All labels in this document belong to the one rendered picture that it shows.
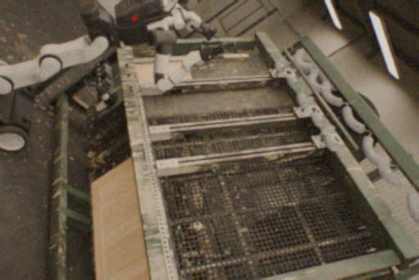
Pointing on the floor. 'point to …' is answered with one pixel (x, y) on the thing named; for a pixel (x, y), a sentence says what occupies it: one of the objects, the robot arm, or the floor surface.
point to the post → (49, 81)
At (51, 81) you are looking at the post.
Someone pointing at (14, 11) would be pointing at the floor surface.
